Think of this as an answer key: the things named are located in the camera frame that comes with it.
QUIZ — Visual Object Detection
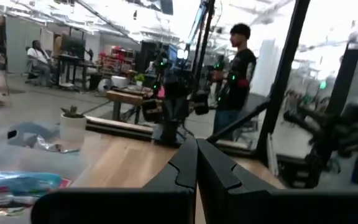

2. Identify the red storage shelf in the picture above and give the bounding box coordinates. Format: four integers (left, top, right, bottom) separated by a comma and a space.
99, 45, 136, 74

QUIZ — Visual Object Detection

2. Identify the small green potted plant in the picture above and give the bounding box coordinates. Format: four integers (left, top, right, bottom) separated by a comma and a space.
134, 73, 146, 87

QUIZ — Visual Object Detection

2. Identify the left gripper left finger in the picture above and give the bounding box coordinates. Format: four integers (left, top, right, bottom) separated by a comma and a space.
31, 138, 198, 224

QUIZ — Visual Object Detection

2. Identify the succulent in white pot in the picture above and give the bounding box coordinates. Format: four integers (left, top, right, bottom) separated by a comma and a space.
58, 105, 88, 143

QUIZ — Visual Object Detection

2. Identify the wooden background table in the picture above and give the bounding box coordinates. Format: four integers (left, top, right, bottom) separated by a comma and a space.
106, 88, 154, 125

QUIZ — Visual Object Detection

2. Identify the blue and red granola bar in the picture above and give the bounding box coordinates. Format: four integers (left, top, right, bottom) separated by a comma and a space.
0, 186, 73, 210
0, 170, 64, 197

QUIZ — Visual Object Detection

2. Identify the person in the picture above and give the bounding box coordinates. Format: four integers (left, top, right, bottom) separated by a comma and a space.
211, 22, 258, 141
25, 39, 55, 87

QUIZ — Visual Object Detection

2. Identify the background robot station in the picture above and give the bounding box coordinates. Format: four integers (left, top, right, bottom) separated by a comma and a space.
141, 43, 213, 147

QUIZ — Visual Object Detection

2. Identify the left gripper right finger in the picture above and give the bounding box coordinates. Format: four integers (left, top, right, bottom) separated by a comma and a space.
197, 139, 358, 224

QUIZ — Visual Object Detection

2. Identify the background computer monitor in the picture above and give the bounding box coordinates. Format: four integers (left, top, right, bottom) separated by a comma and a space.
60, 35, 87, 60

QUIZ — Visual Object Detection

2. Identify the black aluminium rig frame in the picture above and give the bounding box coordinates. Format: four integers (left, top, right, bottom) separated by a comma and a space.
85, 0, 358, 187

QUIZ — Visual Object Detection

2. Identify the white round bin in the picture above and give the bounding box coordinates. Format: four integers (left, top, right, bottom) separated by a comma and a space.
110, 75, 129, 90

